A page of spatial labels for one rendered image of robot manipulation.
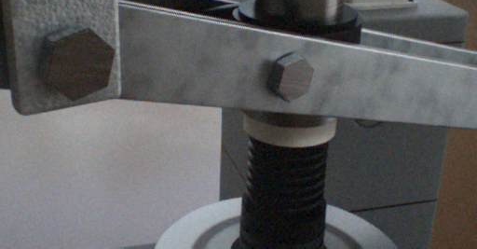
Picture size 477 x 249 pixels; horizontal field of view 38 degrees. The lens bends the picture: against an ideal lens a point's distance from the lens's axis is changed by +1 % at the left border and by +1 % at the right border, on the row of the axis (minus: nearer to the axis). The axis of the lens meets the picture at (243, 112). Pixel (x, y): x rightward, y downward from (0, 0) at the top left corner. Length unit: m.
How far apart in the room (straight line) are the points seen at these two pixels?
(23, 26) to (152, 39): 0.08
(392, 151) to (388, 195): 0.11
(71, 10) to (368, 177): 1.21
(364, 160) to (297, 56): 1.05
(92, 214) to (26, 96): 1.98
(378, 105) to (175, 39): 0.18
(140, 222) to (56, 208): 0.29
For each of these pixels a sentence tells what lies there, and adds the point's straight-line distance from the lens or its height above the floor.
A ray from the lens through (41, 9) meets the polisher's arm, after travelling 0.31.
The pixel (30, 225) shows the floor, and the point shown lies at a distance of 2.27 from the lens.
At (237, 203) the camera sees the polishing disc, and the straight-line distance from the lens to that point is 0.66.
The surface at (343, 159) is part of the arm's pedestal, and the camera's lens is 1.42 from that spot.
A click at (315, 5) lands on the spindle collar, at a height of 1.07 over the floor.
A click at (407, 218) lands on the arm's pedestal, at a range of 1.58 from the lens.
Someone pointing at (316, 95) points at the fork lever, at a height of 1.02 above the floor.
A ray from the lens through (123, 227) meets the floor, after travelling 2.21.
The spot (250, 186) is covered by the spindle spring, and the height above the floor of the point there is 0.92.
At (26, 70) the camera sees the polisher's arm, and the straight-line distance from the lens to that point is 0.31.
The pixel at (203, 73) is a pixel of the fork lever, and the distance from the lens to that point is 0.38.
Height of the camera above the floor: 1.18
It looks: 23 degrees down
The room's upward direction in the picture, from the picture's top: 2 degrees clockwise
